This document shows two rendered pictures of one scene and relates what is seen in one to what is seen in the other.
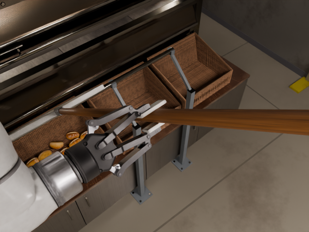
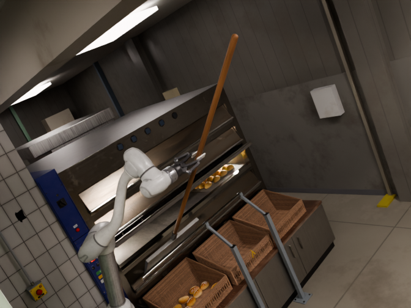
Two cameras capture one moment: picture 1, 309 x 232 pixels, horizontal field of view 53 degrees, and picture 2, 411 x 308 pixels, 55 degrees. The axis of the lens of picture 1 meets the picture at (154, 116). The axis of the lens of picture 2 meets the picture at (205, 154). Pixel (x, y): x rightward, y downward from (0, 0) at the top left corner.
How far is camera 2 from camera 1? 1.76 m
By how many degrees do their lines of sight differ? 36
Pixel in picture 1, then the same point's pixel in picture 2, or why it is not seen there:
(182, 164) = (303, 299)
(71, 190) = (173, 172)
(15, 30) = (137, 209)
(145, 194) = not seen: outside the picture
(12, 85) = (142, 252)
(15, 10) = (134, 198)
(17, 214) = (158, 176)
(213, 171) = (333, 291)
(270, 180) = (388, 276)
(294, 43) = (359, 172)
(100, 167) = (182, 170)
